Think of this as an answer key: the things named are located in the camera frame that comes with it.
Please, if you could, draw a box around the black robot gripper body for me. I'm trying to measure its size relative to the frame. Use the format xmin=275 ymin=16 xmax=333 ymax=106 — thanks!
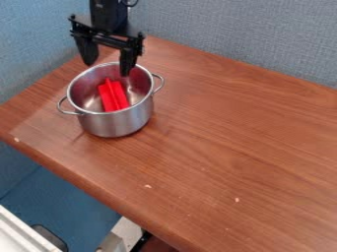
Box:
xmin=68 ymin=0 xmax=144 ymax=56

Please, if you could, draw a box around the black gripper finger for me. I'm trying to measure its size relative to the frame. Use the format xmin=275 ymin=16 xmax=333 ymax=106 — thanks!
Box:
xmin=120 ymin=47 xmax=137 ymax=77
xmin=73 ymin=35 xmax=99 ymax=66

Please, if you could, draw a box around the red plastic block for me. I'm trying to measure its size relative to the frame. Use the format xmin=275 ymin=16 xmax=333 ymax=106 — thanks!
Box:
xmin=97 ymin=78 xmax=128 ymax=112

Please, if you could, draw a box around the stainless steel pot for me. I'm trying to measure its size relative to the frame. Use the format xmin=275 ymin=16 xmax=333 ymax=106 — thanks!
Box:
xmin=56 ymin=62 xmax=164 ymax=138

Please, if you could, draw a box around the white box with black pad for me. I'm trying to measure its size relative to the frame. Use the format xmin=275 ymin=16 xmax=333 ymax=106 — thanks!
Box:
xmin=0 ymin=205 xmax=68 ymax=252

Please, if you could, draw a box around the black table leg bracket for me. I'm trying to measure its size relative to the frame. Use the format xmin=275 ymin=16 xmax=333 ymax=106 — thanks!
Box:
xmin=128 ymin=231 xmax=152 ymax=252

